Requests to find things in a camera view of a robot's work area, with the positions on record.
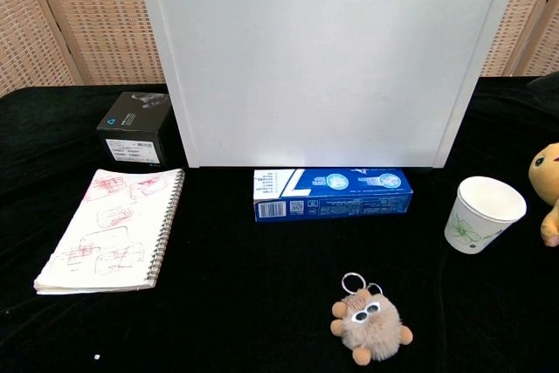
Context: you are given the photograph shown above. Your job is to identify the fluffy brown keychain toy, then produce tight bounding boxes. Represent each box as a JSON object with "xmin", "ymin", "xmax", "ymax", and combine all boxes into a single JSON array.
[{"xmin": 329, "ymin": 272, "xmax": 414, "ymax": 366}]

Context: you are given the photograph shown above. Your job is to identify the blue toothpaste box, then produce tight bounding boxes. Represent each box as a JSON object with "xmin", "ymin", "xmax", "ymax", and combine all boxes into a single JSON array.
[{"xmin": 252, "ymin": 167, "xmax": 414, "ymax": 224}]

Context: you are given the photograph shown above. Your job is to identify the large white board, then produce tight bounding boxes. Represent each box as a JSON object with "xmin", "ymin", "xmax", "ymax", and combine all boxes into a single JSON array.
[{"xmin": 133, "ymin": 0, "xmax": 525, "ymax": 169}]

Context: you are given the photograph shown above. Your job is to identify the black tablecloth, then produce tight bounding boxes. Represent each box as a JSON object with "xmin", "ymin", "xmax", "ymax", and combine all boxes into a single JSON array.
[{"xmin": 0, "ymin": 75, "xmax": 559, "ymax": 373}]

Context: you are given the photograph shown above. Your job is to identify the black product box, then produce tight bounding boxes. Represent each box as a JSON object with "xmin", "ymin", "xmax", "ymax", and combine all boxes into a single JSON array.
[{"xmin": 96, "ymin": 91, "xmax": 172, "ymax": 168}]

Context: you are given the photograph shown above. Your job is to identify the spiral notebook with red drawings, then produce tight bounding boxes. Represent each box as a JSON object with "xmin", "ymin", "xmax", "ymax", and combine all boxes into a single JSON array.
[{"xmin": 33, "ymin": 167, "xmax": 186, "ymax": 296}]

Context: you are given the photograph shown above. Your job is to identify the paper cup with green flower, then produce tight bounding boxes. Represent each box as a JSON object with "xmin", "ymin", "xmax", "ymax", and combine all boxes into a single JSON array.
[{"xmin": 444, "ymin": 176, "xmax": 528, "ymax": 255}]

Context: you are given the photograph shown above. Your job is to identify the woven folding screen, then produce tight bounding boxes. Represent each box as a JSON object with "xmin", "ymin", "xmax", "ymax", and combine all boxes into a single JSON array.
[
  {"xmin": 480, "ymin": 0, "xmax": 559, "ymax": 79},
  {"xmin": 0, "ymin": 0, "xmax": 167, "ymax": 99}
]

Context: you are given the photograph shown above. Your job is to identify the yellow plush toy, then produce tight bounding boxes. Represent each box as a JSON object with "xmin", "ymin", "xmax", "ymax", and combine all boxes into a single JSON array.
[{"xmin": 528, "ymin": 142, "xmax": 559, "ymax": 247}]

